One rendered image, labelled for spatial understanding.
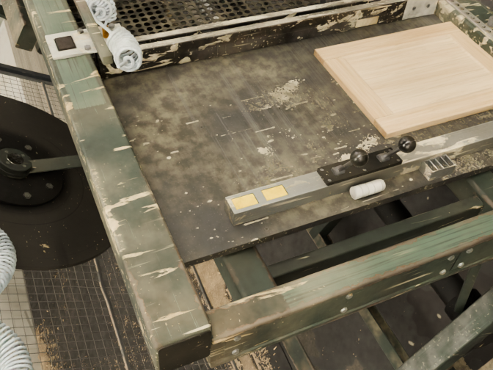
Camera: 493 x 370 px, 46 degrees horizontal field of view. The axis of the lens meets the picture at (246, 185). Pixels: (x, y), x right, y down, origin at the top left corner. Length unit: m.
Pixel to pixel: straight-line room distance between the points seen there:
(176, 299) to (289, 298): 0.21
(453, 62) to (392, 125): 0.37
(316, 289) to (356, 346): 2.08
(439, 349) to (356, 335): 1.22
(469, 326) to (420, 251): 0.75
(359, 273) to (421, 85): 0.70
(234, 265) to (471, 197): 0.62
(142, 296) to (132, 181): 0.26
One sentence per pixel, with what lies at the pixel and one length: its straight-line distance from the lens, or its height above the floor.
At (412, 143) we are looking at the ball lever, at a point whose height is 1.45.
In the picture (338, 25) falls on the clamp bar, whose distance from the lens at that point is 1.81.
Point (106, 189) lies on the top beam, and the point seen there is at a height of 1.95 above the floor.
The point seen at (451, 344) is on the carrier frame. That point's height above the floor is 0.79.
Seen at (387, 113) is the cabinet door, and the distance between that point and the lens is 1.53.
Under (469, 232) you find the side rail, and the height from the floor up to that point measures 1.35.
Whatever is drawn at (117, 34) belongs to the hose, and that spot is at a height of 1.89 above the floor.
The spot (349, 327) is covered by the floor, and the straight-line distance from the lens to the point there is 3.18.
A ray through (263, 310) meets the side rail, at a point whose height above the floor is 1.76.
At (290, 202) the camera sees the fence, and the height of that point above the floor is 1.60.
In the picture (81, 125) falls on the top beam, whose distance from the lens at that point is 1.30.
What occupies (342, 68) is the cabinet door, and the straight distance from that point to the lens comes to 1.65.
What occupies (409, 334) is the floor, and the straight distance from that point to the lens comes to 2.97.
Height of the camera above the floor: 2.49
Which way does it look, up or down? 41 degrees down
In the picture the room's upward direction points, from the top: 81 degrees counter-clockwise
